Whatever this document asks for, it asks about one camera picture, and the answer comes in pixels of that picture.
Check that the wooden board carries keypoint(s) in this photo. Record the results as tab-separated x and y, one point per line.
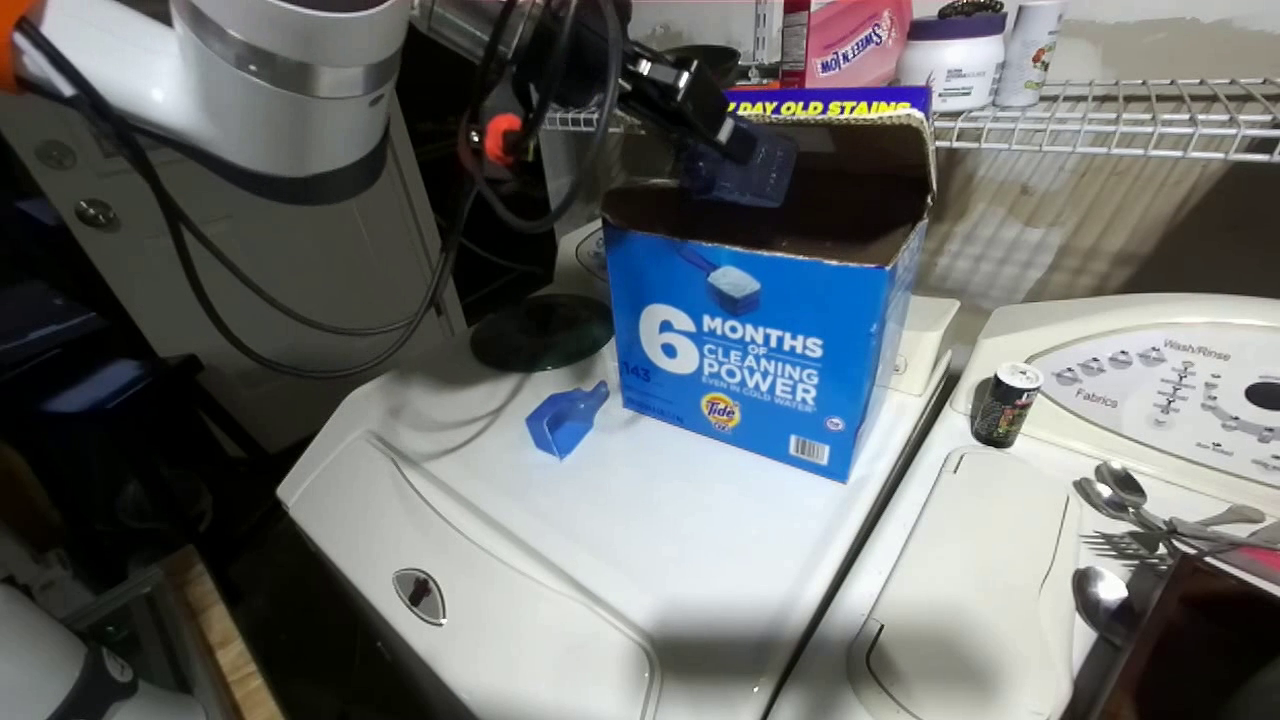
227	640

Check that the dark green round lid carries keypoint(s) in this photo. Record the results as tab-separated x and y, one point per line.
542	330

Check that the small metal spoon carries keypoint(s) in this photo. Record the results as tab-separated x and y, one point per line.
1106	603

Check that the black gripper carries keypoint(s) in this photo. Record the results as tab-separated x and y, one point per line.
661	76

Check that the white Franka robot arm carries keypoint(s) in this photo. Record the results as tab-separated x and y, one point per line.
267	200

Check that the pink white carton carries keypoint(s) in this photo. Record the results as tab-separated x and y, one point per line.
860	40

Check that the brown tray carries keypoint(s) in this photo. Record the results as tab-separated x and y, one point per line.
1186	640

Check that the large metal spoon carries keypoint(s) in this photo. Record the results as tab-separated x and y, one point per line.
1134	497

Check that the small white bottle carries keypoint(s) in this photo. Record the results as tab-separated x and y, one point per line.
1031	52

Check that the small dark can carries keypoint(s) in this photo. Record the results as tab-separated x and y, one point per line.
1006	405

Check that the blue plastic scoop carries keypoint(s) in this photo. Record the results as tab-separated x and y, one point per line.
566	423

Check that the blue detergent cardboard box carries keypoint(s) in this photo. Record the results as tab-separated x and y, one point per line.
761	347

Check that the white jar purple lid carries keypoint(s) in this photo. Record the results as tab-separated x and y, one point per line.
955	60

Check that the white washing machine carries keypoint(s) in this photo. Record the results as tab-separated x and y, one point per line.
584	560

